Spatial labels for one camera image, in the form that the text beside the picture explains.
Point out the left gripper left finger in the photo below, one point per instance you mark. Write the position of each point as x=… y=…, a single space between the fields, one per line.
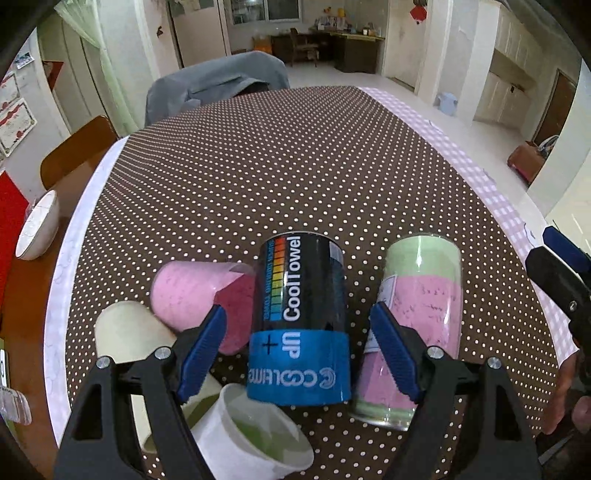
x=170 y=385

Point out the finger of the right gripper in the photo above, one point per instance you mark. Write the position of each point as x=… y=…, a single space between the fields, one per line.
x=562 y=246
x=559 y=283

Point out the black blue CoolTowel can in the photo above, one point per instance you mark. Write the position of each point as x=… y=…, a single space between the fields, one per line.
x=299 y=346

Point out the cream paper cup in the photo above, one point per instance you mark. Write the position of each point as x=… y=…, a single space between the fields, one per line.
x=127 y=331

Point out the white paper cup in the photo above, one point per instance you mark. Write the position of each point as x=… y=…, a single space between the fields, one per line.
x=240 y=438

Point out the person's right hand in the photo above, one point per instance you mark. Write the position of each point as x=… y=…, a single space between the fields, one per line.
x=556 y=408

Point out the brown red bag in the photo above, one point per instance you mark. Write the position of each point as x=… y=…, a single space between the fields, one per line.
x=528 y=159

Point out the pink checkered tablecloth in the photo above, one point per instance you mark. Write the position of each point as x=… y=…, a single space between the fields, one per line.
x=508 y=218

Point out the light blue trash bin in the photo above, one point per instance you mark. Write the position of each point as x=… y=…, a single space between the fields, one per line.
x=447 y=103

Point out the white ceramic bowl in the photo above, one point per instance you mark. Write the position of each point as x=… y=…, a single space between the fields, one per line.
x=39 y=229

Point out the red gift bag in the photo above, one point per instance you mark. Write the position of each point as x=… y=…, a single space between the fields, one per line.
x=13 y=206

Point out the brown wooden chair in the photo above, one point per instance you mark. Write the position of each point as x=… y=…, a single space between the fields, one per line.
x=87 y=145

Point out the brown polka dot tablecloth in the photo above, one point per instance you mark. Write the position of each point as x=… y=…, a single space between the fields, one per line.
x=213 y=184

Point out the dark wooden desk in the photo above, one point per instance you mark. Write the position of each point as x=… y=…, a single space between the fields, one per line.
x=349 y=53

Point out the wooden desk chair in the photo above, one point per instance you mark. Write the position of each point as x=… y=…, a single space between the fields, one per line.
x=300 y=46

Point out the grey covered chair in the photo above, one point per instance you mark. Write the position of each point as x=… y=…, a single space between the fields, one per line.
x=213 y=81

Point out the green lace curtain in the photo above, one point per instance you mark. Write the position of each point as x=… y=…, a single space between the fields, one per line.
x=83 y=18

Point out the cream wall cabinet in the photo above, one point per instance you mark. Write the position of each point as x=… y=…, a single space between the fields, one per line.
x=513 y=73

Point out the red wall ornament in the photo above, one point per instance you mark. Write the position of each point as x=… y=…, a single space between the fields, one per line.
x=419 y=13

